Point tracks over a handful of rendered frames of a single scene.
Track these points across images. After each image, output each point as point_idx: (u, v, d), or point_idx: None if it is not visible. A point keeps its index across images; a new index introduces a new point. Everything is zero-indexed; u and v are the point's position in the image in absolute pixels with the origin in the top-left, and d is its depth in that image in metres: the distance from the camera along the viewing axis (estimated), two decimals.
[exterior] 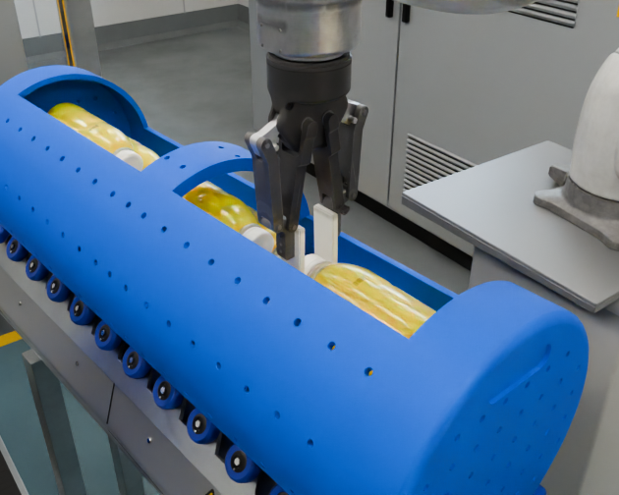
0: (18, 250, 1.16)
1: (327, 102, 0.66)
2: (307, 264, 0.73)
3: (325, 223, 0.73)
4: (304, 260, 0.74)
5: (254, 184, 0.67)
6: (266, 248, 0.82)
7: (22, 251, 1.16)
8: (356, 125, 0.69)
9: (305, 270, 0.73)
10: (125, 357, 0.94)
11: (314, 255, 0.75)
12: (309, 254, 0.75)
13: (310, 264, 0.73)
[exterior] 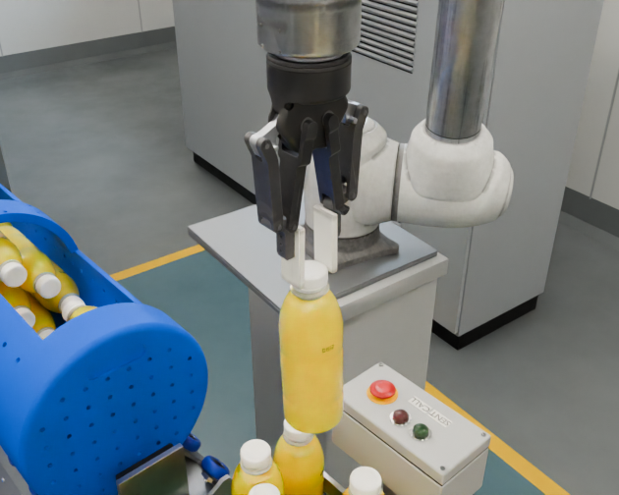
0: None
1: (327, 102, 0.66)
2: (312, 288, 0.74)
3: (325, 223, 0.73)
4: (314, 283, 0.74)
5: (254, 184, 0.67)
6: (21, 277, 1.17)
7: None
8: (356, 125, 0.69)
9: (307, 290, 0.74)
10: None
11: (325, 279, 0.75)
12: (323, 273, 0.74)
13: (315, 289, 0.74)
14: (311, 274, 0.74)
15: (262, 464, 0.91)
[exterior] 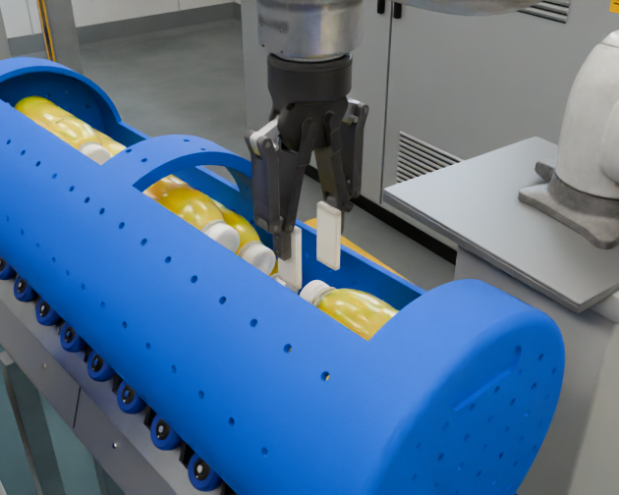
0: None
1: (328, 102, 0.66)
2: None
3: (328, 220, 0.73)
4: None
5: (253, 184, 0.66)
6: (232, 246, 0.78)
7: None
8: (357, 124, 0.69)
9: None
10: (89, 359, 0.90)
11: None
12: None
13: None
14: None
15: None
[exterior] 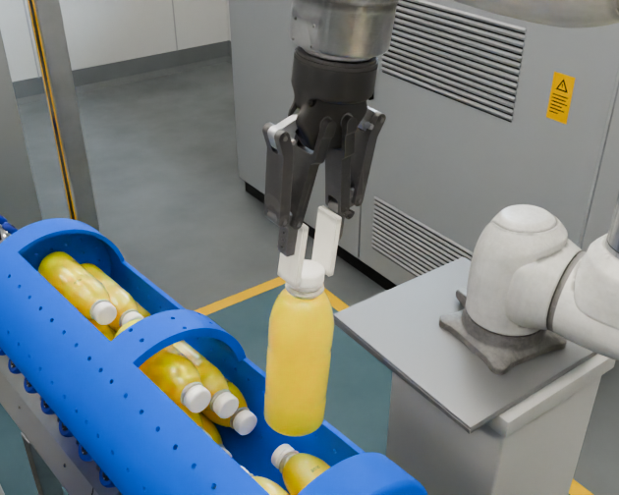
0: (18, 366, 1.42)
1: (348, 104, 0.66)
2: None
3: (328, 225, 0.73)
4: None
5: (265, 176, 0.67)
6: (205, 401, 1.08)
7: None
8: (371, 132, 0.70)
9: None
10: (101, 470, 1.20)
11: None
12: None
13: None
14: None
15: None
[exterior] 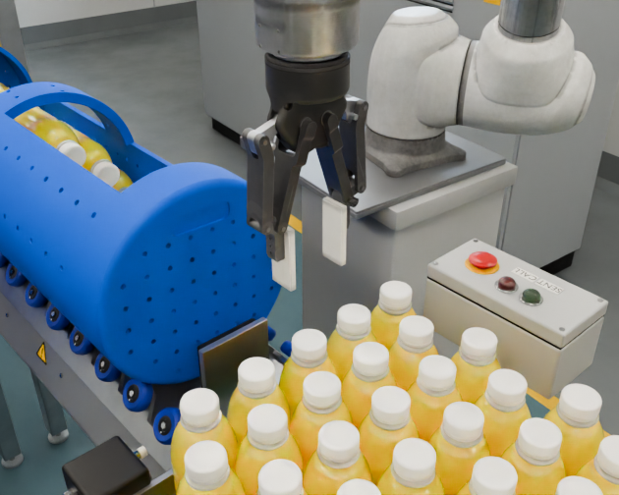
0: None
1: (326, 102, 0.66)
2: (422, 343, 0.81)
3: (334, 215, 0.74)
4: (423, 339, 0.81)
5: (247, 183, 0.66)
6: (80, 158, 1.09)
7: None
8: (357, 121, 0.69)
9: (416, 345, 0.81)
10: None
11: (431, 335, 0.82)
12: (430, 330, 0.82)
13: (423, 344, 0.82)
14: (420, 330, 0.82)
15: (363, 326, 0.83)
